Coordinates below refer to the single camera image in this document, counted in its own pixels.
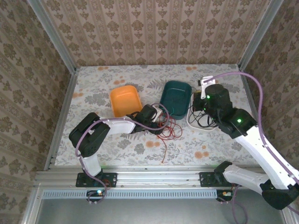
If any teal plastic bin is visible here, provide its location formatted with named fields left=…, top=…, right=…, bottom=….
left=160, top=80, right=193, bottom=121

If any black cable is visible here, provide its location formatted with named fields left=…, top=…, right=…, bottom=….
left=188, top=105, right=219, bottom=128

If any white plastic bin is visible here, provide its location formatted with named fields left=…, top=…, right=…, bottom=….
left=186, top=92, right=219, bottom=133

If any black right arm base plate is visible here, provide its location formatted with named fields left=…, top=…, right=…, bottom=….
left=199, top=172, right=226, bottom=188

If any grey slotted cable duct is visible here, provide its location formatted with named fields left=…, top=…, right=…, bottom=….
left=42, top=189, right=218, bottom=199

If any aluminium frame post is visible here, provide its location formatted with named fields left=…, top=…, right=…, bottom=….
left=26, top=0, right=78, bottom=73
left=237, top=0, right=277, bottom=71

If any small black controller board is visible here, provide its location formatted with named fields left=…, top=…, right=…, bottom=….
left=86, top=189, right=106, bottom=203
left=216, top=189, right=235, bottom=203

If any red cable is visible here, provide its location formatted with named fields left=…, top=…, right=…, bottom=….
left=155, top=116, right=183, bottom=164

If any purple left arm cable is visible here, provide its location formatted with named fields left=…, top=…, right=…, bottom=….
left=75, top=104, right=170, bottom=206

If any orange plastic bin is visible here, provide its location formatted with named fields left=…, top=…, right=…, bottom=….
left=110, top=85, right=143, bottom=118

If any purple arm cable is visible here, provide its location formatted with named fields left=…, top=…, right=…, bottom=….
left=75, top=104, right=170, bottom=206
left=209, top=71, right=299, bottom=224

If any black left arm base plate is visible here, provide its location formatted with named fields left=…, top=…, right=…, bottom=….
left=76, top=172, right=118, bottom=188

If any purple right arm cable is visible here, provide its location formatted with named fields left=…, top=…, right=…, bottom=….
left=209, top=71, right=299, bottom=224

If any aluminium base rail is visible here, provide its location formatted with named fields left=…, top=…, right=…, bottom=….
left=35, top=165, right=285, bottom=188

